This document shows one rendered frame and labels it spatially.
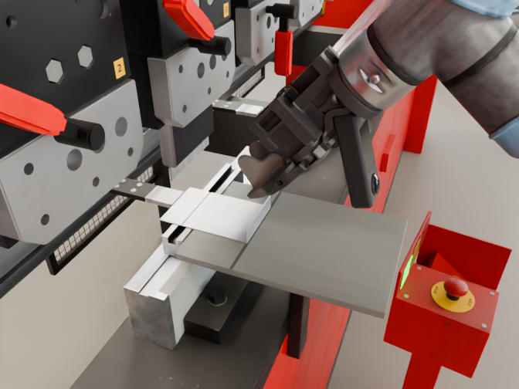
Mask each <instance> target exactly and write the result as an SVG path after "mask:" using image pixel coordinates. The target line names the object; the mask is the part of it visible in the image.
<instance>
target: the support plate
mask: <svg viewBox="0 0 519 389"><path fill-rule="evenodd" d="M252 189H253V186H252V185H251V184H245V183H241V182H238V181H233V182H232V183H231V185H230V186H228V188H227V189H226V190H225V192H224V193H223V194H222V195H225V196H229V197H232V198H238V199H242V200H245V201H251V202H254V203H258V204H261V205H263V204H264V202H265V201H266V199H267V198H268V197H266V198H253V199H250V198H249V197H248V196H247V195H248V194H249V192H250V191H251V190H252ZM407 223H408V220H407V219H404V218H397V217H393V216H390V215H383V214H379V213H376V212H372V211H366V210H362V209H358V208H352V207H348V206H345V205H339V204H335V203H331V202H327V201H321V200H317V199H313V198H307V197H304V196H299V195H296V194H290V193H286V192H282V193H281V195H280V196H279V197H278V199H277V200H276V202H275V204H274V206H273V207H272V208H271V210H270V212H269V213H268V215H267V216H266V218H265V219H264V221H263V223H262V224H261V226H260V227H259V229H258V230H257V232H256V234H255V235H254V236H253V238H252V240H251V241H250V243H249V244H248V245H247V247H246V249H245V251H244V252H243V254H242V255H241V256H240V258H239V260H238V262H237V263H236V264H235V266H234V267H233V269H230V266H231V265H232V264H233V262H234V261H235V259H236V257H237V255H238V254H239V253H240V251H241V250H242V248H243V246H244V245H245V243H244V242H238V241H235V240H232V239H229V238H224V237H221V236H217V235H213V234H209V233H206V232H201V231H198V230H194V229H193V231H192V232H191V233H190V234H189V236H188V237H187V238H186V240H184V241H183V243H182V244H181V245H180V246H179V248H178V249H177V250H176V251H175V259H178V260H181V261H184V262H189V263H191V264H194V265H197V266H202V267H205V268H208V269H213V270H215V271H219V272H223V273H226V274H229V275H232V276H237V277H239V278H243V279H247V280H250V281H253V282H257V283H261V284H263V285H267V286H271V287H274V288H277V289H282V290H285V291H287V292H291V293H296V294H298V295H301V296H306V297H309V298H311V299H316V300H320V301H322V302H325V303H330V304H333V305H335V306H340V307H344V308H346V309H350V310H354V311H357V312H359V313H364V314H368V315H370V316H375V317H378V318H381V319H384V318H385V313H386V310H387V306H388V301H389V297H390V293H391V290H392V284H393V281H394V278H395V271H396V268H397V265H398V261H399V256H400V252H401V248H402V243H403V239H404V236H405V230H406V226H407Z"/></svg>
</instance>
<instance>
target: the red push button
mask: <svg viewBox="0 0 519 389"><path fill-rule="evenodd" d="M443 286H444V289H445V290H446V296H447V298H448V299H451V300H453V301H457V300H459V298H460V297H461V296H465V295H466V294H467V293H468V286H467V284H466V283H465V282H463V281H462V280H460V279H455V278H450V279H447V280H446V281H445V282H444V284H443Z"/></svg>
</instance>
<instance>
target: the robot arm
mask: <svg viewBox="0 0 519 389"><path fill-rule="evenodd" d="M518 6H519V0H395V1H394V2H393V3H392V4H391V5H390V6H389V7H388V8H387V9H386V10H385V11H384V12H383V13H382V14H381V15H380V16H379V17H378V18H377V19H376V20H375V21H374V22H373V23H372V24H370V25H369V26H368V27H367V28H366V29H365V30H364V31H363V32H362V33H361V34H360V35H359V36H357V37H356V38H355V39H354V40H353V41H352V42H351V43H350V44H349V45H348V46H347V47H346V48H345V49H344V50H343V51H342V52H341V54H340V55H338V53H337V52H336V51H335V50H334V49H333V48H332V47H331V46H328V47H327V48H326V49H325V50H324V51H323V52H322V53H321V54H320V55H319V56H318V57H317V58H316V59H315V60H314V61H313V62H312V63H311V64H310V65H309V66H308V67H307V68H306V69H305V70H304V71H303V72H302V73H301V74H300V75H299V76H298V77H297V78H296V79H295V80H294V81H293V82H292V83H288V84H287V85H286V86H285V87H283V88H282V89H281V90H280V91H279V92H278V93H277V95H276V97H275V98H274V99H273V100H272V101H271V102H270V103H269V104H268V105H267V106H266V107H265V108H264V109H263V111H262V112H261V113H260V114H259V115H258V116H257V117H256V118H255V119H256V120H255V121H254V122H253V123H252V124H251V125H250V126H249V129H250V130H251V131H252V132H253V133H254V134H255V135H256V136H257V137H258V138H259V139H260V140H259V141H257V140H256V141H253V142H252V143H251V144H250V146H249V153H250V155H251V156H249V155H248V154H242V155H241V156H239V158H238V161H237V162H238V165H239V167H240V169H241V170H242V172H243V173H244V175H245V176H246V178H247V179H248V181H249V182H250V184H251V185H252V186H253V189H252V190H251V191H250V192H249V194H248V195H247V196H248V197H249V198H250V199H253V198H266V197H269V196H270V195H274V194H275V193H277V192H278V191H280V190H282V189H283V188H285V187H286V186H287V185H288V184H290V183H291V182H292V181H294V180H295V179H296V178H297V177H298V176H300V175H301V174H302V173H306V172H308V171H309V170H310V169H312V168H313V167H314V166H315V165H316V164H318V163H319V162H320V161H321V160H322V159H323V158H324V157H325V156H326V155H327V154H328V153H329V152H330V150H331V148H336V147H338V146H339V148H340V152H341V159H342V163H343V167H344V173H345V177H346V182H347V185H348V192H349V196H350V199H351V206H352V207H353V208H371V207H372V206H373V204H374V202H375V199H376V197H377V195H378V192H379V190H380V180H379V178H378V172H377V167H376V163H375V156H374V151H373V146H372V142H371V134H370V130H369V125H368V120H371V119H373V118H375V117H376V116H377V115H379V114H380V113H381V112H382V111H383V110H387V109H389V108H390V107H391V106H393V105H394V104H395V103H397V102H398V101H399V100H400V99H401V98H403V97H404V96H405V95H406V94H408V93H409V92H410V91H412V90H413V89H414V88H416V87H417V86H418V85H419V84H420V83H422V82H423V81H424V80H426V79H427V78H429V77H430V76H431V75H432V74H434V75H435V76H436V77H437V78H438V79H439V81H440V82H441V83H442V84H443V85H444V86H445V88H447V89H448V91H449V92H450V93H451V94H452V95H453V96H454V97H455V98H456V100H457V101H458V102H459V103H460V104H461V105H462V106H463V107H464V109H465V110H466V111H467V112H468V113H469V114H470V115H471V116H472V117H473V119H474V120H475V121H476V122H477V123H478V124H479V125H480V126H481V127H482V128H483V129H484V130H485V131H486V132H487V133H488V135H489V136H488V137H489V138H490V139H491V140H494V141H495V142H496V143H497V144H498V145H499V146H500V147H501V148H502V149H503V150H504V151H506V152H507V153H508V154H509V155H510V156H512V157H514V158H517V159H519V9H515V8H516V7H518ZM285 88H286V89H285ZM275 125H276V126H275ZM274 126H275V127H274ZM272 128H273V129H272ZM271 129H272V130H271ZM269 130H271V131H270V132H269V133H268V131H269Z"/></svg>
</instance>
